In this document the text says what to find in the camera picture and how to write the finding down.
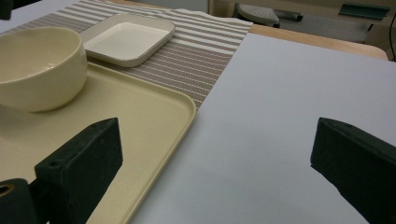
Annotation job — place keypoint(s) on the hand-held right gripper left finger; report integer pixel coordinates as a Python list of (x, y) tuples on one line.
[(84, 168)]

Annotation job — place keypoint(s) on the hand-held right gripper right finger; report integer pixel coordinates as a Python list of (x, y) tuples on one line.
[(358, 168)]

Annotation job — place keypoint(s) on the beige plastic tray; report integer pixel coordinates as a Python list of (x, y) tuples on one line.
[(134, 115)]

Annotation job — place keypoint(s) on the cream ceramic bowl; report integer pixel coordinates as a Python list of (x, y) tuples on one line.
[(40, 77)]

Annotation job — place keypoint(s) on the white square plate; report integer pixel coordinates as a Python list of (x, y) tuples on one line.
[(127, 40)]

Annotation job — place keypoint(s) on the dark rectangular desk panel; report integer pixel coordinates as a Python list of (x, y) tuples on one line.
[(364, 11)]

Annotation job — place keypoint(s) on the striped brown placemat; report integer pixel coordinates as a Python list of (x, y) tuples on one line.
[(199, 53)]

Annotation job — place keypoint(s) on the grey foot pedal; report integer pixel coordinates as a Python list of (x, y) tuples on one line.
[(258, 14)]

